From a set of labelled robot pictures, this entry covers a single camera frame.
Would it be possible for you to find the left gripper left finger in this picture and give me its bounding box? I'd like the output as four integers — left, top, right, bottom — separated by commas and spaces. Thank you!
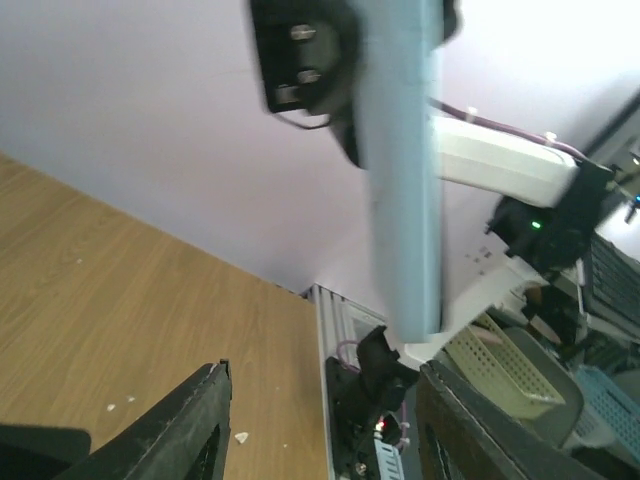
58, 360, 232, 480

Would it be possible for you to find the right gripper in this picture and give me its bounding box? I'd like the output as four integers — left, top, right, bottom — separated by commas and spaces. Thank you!
248, 1, 360, 130

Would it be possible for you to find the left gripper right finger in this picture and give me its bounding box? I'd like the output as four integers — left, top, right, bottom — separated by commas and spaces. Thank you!
416, 361, 601, 479

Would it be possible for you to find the light blue cased phone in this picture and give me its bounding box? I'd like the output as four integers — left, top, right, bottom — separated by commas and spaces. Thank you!
354, 1, 443, 343

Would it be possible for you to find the black phone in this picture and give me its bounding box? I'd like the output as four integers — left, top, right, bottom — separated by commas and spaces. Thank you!
1, 424, 92, 480

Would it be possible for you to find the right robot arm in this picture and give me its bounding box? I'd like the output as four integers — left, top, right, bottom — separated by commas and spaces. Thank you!
249, 1, 613, 372

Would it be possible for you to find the beige perforated basket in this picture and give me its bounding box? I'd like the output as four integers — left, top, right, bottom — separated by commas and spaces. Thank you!
444, 314, 565, 420

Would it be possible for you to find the blue perforated basket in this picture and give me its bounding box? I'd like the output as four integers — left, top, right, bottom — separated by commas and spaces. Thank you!
574, 366, 639, 457

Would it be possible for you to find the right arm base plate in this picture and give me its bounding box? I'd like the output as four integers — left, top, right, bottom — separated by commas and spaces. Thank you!
325, 357, 418, 479

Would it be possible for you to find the aluminium front rail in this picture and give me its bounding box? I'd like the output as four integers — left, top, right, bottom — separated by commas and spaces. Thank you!
302, 284, 384, 480

